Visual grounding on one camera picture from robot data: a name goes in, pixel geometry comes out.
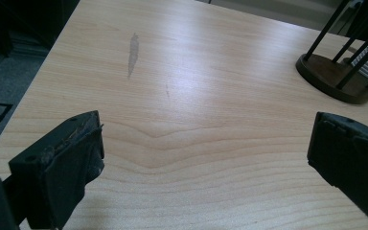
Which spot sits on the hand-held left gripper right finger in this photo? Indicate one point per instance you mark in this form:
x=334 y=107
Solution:
x=354 y=159

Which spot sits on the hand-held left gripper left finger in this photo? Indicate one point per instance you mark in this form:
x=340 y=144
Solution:
x=57 y=166

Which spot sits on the dark wooden cup holder rack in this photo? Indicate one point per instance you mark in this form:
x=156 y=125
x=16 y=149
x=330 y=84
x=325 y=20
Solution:
x=326 y=72

